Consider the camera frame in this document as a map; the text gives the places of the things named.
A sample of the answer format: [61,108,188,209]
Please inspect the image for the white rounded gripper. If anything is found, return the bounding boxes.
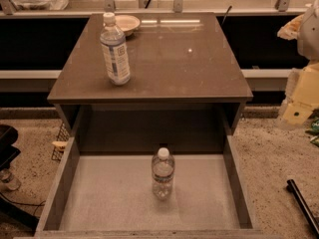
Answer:
[277,61,319,129]

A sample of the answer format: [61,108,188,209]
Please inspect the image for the clear small water bottle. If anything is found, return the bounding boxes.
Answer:
[152,147,175,200]

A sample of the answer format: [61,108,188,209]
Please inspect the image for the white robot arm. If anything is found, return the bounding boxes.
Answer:
[277,0,319,129]

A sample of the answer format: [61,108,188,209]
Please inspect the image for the brown cabinet with counter top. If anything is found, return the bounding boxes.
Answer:
[48,13,252,154]

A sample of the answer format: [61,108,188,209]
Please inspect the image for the labelled water bottle white cap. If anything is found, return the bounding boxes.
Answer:
[100,12,131,86]

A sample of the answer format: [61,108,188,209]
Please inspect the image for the open grey top drawer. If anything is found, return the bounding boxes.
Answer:
[36,131,261,239]

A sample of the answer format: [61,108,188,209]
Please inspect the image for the green snack packet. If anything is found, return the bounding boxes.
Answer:
[306,118,319,146]

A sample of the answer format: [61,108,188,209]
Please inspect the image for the black rod on floor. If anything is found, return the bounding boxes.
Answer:
[286,179,319,239]

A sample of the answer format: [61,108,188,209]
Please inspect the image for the white ceramic bowl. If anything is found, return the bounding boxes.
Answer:
[116,15,141,37]

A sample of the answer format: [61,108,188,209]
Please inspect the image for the clear glass jar on floor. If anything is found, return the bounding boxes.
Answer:
[0,169,21,191]

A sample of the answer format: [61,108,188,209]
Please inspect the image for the black chair base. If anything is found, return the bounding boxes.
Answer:
[0,124,39,231]

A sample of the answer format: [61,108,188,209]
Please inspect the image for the black wire basket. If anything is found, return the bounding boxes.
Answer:
[51,123,69,161]

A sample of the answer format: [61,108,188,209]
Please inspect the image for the black cable on floor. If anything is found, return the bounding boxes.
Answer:
[0,192,47,217]

